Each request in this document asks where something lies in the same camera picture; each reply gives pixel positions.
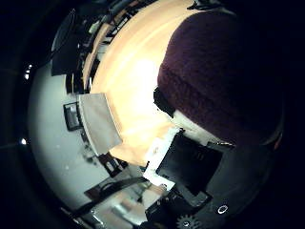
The gray fabric container box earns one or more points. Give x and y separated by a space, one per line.
100 124

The purple eggplant plush toy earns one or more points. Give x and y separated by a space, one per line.
219 76

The black framed wall picture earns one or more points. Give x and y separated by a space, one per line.
72 116

